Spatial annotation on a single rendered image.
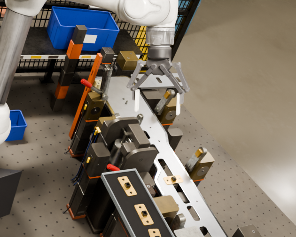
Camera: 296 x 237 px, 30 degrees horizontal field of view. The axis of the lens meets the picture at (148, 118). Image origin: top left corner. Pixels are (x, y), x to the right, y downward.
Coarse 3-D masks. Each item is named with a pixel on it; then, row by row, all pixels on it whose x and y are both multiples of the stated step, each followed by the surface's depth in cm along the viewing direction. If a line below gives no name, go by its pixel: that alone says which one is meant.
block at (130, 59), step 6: (120, 54) 269; (126, 54) 269; (132, 54) 271; (120, 60) 269; (126, 60) 265; (132, 60) 267; (120, 66) 269; (126, 66) 268; (132, 66) 270; (120, 72) 270; (126, 72) 271; (132, 72) 273
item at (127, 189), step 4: (124, 176) 190; (120, 180) 188; (128, 180) 190; (124, 184) 188; (128, 184) 188; (124, 188) 186; (128, 188) 187; (132, 188) 188; (128, 192) 186; (132, 192) 186; (128, 196) 184
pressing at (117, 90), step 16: (112, 80) 259; (128, 80) 264; (112, 96) 250; (128, 96) 254; (112, 112) 241; (128, 112) 245; (144, 112) 249; (144, 128) 241; (160, 128) 244; (160, 144) 236; (176, 160) 232; (160, 176) 221; (160, 192) 214; (176, 192) 217; (192, 192) 221; (208, 208) 217; (192, 224) 208; (208, 224) 210
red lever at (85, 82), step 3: (81, 81) 226; (84, 81) 226; (87, 81) 228; (84, 84) 227; (87, 84) 228; (90, 84) 229; (90, 87) 230; (93, 87) 231; (93, 90) 233; (96, 90) 233; (99, 90) 235; (99, 93) 235
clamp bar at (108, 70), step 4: (108, 64) 229; (104, 68) 227; (108, 68) 227; (112, 68) 229; (116, 68) 229; (104, 72) 230; (108, 72) 227; (104, 76) 231; (108, 76) 229; (104, 80) 231; (108, 80) 231; (104, 84) 232; (108, 84) 233; (100, 88) 237; (104, 88) 233; (108, 88) 234; (104, 92) 235
